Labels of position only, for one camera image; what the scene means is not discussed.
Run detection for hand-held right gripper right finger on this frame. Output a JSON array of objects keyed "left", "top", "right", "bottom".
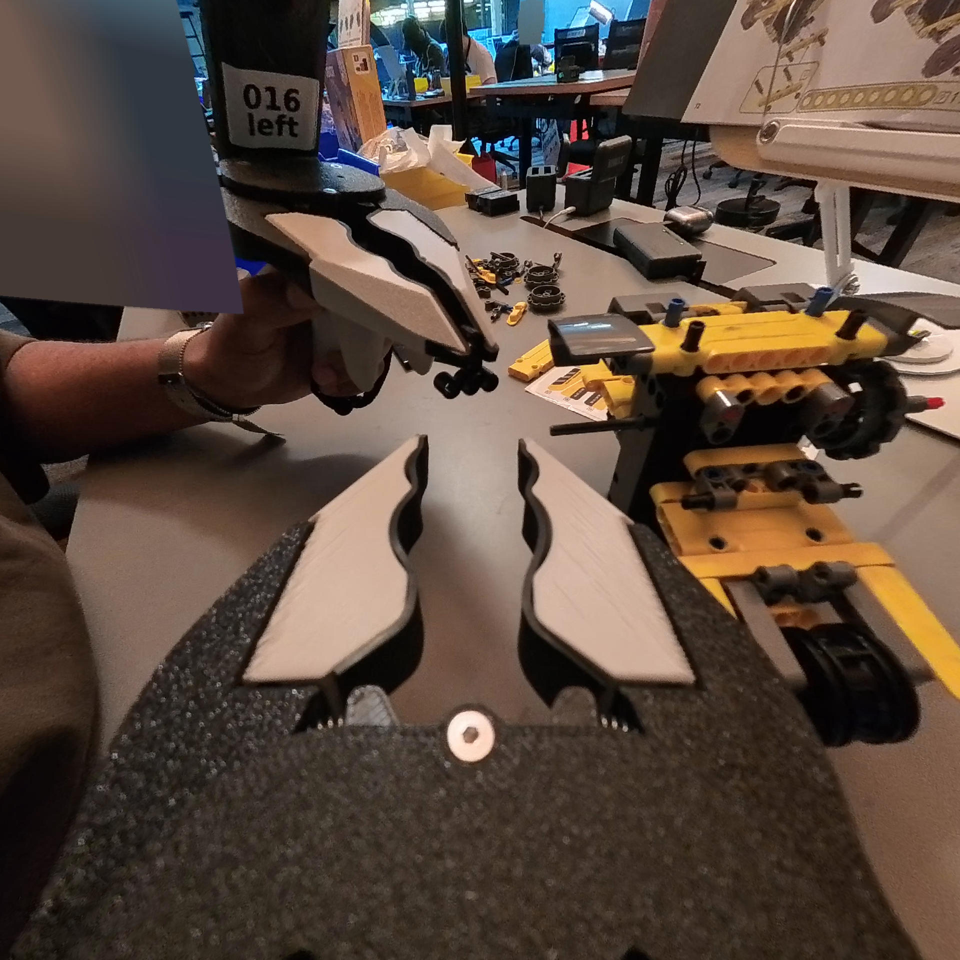
[{"left": 516, "top": 437, "right": 697, "bottom": 717}]

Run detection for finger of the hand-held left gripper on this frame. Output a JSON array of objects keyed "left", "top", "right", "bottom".
[
  {"left": 366, "top": 187, "right": 501, "bottom": 363},
  {"left": 264, "top": 212, "right": 472, "bottom": 376}
]

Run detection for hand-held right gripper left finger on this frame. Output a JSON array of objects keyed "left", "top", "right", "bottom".
[{"left": 240, "top": 433, "right": 430, "bottom": 710}]

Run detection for black brick connector piece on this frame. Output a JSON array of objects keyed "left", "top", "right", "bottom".
[{"left": 433, "top": 352, "right": 501, "bottom": 399}]

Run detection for yellow toy brick vehicle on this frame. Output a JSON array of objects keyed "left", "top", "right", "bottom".
[{"left": 510, "top": 283, "right": 960, "bottom": 747}]

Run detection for person's left forearm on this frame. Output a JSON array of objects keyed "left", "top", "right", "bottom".
[{"left": 0, "top": 330, "right": 177, "bottom": 459}]

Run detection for person's left hand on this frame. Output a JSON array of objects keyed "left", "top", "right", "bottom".
[{"left": 182, "top": 266, "right": 331, "bottom": 411}]

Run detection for large yellow box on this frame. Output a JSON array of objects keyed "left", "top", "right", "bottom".
[{"left": 378, "top": 153, "right": 477, "bottom": 211}]

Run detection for pile of small brick parts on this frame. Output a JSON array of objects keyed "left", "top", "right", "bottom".
[{"left": 465, "top": 251, "right": 565, "bottom": 329}]

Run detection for printed cardboard toy box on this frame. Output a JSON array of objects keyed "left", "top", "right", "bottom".
[{"left": 324, "top": 45, "right": 387, "bottom": 155}]

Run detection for crumpled clear plastic bags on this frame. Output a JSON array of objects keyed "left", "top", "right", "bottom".
[{"left": 358, "top": 126, "right": 481, "bottom": 185}]

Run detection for flat yellow brick panel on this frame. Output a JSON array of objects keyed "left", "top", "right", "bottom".
[{"left": 507, "top": 339, "right": 558, "bottom": 381}]

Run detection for black metal pole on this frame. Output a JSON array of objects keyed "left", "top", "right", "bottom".
[{"left": 444, "top": 0, "right": 472, "bottom": 151}]

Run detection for yellow sticker sheet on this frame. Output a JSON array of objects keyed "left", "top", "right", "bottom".
[{"left": 525, "top": 366, "right": 612, "bottom": 423}]

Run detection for silver wristwatch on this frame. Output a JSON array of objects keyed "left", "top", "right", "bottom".
[{"left": 156, "top": 321, "right": 286, "bottom": 445}]

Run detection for long brown desk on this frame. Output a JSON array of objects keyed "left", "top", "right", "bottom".
[{"left": 386, "top": 69, "right": 639, "bottom": 102}]

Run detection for black flat device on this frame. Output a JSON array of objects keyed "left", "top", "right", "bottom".
[{"left": 613, "top": 223, "right": 705, "bottom": 280}]

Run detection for white book stand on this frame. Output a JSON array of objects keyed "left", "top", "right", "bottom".
[{"left": 622, "top": 0, "right": 960, "bottom": 440}]

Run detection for open instruction booklet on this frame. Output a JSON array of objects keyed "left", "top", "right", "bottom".
[{"left": 681, "top": 0, "right": 960, "bottom": 127}]

